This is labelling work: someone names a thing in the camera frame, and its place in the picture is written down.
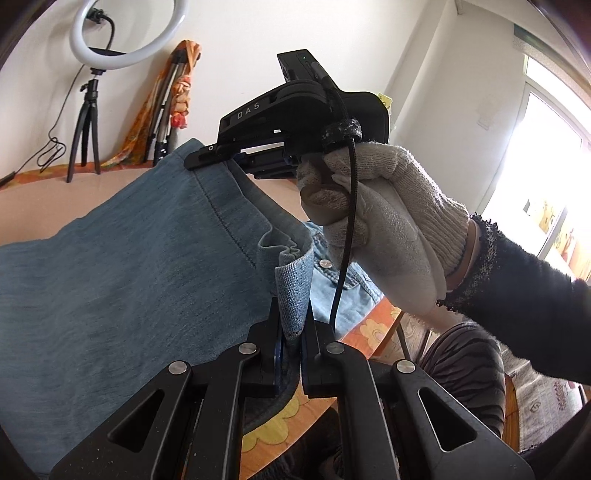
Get folded silver tripod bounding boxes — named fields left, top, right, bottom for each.
left=145, top=51, right=185, bottom=167

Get thin black ring light cable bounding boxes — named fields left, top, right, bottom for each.
left=0, top=65, right=81, bottom=186

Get white ring light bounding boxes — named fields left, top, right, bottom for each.
left=69, top=0, right=190, bottom=70

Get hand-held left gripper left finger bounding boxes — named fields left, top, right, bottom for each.
left=48, top=298, right=284, bottom=480

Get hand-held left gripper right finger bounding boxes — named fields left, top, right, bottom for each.
left=300, top=302, right=546, bottom=480

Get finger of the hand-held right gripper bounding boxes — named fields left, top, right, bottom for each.
left=185, top=136, right=289, bottom=171
left=235, top=150, right=301, bottom=180

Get orange floral bedsheet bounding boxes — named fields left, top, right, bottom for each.
left=0, top=159, right=402, bottom=455

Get bright window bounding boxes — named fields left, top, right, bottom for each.
left=480, top=55, right=591, bottom=282

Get small black tripod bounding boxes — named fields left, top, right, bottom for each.
left=67, top=68, right=102, bottom=184

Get person's right hand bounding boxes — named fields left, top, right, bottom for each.
left=295, top=141, right=469, bottom=319

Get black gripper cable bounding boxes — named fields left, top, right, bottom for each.
left=310, top=60, right=414, bottom=363

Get light blue denim pants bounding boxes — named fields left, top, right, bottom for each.
left=0, top=138, right=384, bottom=480

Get folded tripod with orange cloth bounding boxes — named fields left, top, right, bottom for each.
left=99, top=39, right=204, bottom=169

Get person's right forearm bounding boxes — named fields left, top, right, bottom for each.
left=436, top=212, right=591, bottom=388

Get black gooseneck phone holder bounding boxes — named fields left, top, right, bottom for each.
left=85, top=7, right=125, bottom=56

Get patterned grey rug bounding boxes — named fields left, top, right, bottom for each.
left=505, top=344, right=591, bottom=455

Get person's leg striped trousers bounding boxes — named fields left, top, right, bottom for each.
left=418, top=320, right=509, bottom=439

